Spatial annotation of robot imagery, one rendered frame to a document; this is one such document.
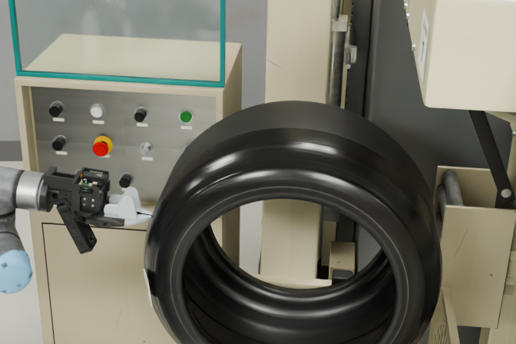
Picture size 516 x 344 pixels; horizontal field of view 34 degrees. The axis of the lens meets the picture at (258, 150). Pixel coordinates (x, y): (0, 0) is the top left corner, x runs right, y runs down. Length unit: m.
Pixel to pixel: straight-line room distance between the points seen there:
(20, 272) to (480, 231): 0.93
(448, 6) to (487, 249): 0.89
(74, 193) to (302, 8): 0.57
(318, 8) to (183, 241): 0.54
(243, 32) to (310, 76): 2.68
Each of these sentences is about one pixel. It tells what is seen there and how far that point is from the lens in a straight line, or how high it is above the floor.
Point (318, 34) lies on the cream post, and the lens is 1.71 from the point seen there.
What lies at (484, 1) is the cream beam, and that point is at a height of 1.78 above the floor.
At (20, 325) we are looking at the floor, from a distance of 3.49.
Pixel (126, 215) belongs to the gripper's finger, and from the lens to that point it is 1.61.
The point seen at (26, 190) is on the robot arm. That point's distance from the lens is 1.64.
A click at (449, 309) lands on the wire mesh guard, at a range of 1.84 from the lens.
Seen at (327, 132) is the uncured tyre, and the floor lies 1.44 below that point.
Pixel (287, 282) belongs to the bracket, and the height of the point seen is 0.95.
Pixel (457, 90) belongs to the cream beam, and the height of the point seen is 1.66.
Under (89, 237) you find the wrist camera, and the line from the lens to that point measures 1.68.
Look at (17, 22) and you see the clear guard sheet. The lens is 2.25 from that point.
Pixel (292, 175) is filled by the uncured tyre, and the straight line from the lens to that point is 1.42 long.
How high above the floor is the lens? 2.04
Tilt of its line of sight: 25 degrees down
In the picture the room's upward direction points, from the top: 1 degrees clockwise
